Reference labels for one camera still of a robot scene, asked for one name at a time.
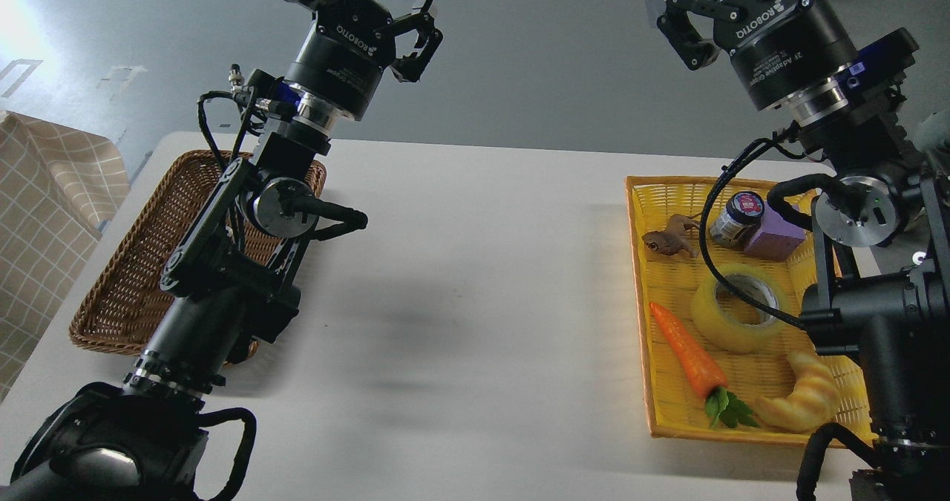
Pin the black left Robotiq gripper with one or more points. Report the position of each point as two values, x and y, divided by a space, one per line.
342 59

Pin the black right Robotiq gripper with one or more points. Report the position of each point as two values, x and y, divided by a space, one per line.
776 47

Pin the yellow tape roll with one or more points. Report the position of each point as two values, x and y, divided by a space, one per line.
730 323

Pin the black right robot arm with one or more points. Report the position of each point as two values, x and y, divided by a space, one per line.
879 223

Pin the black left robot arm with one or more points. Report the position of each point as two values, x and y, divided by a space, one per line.
232 275

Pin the small dark jar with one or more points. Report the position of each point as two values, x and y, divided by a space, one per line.
742 214

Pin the brown toy animal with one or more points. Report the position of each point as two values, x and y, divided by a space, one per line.
672 239

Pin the purple foam block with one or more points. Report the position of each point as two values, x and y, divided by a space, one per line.
774 239

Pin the beige checkered cloth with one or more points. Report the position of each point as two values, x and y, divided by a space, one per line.
59 185

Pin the brown wicker basket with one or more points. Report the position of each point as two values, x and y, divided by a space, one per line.
125 305

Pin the yellow plastic basket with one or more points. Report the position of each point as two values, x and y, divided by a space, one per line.
684 286

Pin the orange toy carrot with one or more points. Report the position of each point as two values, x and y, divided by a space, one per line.
705 376

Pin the toy croissant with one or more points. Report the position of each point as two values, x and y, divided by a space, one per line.
814 400

